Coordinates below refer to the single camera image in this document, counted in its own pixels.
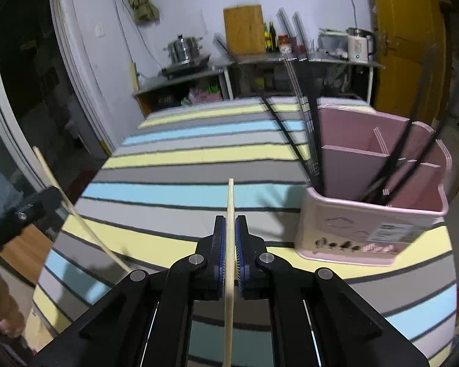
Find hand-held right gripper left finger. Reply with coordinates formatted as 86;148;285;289
31;216;228;367

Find wooden cutting board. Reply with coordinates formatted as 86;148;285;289
224;4;267;55

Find dark oil bottle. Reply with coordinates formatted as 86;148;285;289
263;21;278;53

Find person's left hand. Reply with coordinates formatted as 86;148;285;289
0;265;26;339

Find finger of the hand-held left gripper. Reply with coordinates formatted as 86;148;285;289
0;185;64;255

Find yellow wooden door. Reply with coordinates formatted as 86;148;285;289
367;0;448;123

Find white electric kettle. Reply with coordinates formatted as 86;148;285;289
346;27;377;64

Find black induction cooker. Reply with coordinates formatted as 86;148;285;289
161;55;211;80

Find metal chopstick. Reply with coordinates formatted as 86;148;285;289
276;7;317;176
292;13;321;176

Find clear plastic container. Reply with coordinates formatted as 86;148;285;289
317;28;349;60

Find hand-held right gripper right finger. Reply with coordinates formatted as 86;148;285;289
235;216;429;367

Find red food jar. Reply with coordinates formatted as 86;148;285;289
278;34;297;55

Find pink utensil holder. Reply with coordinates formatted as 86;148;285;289
294;97;453;267

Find striped tablecloth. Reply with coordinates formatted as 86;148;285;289
32;97;457;367

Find metal kitchen shelf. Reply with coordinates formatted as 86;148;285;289
133;51;385;119

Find wooden chopstick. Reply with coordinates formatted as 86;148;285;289
224;178;236;367
32;145;133;273

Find steel steamer pot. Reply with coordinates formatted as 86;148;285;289
164;34;203;65

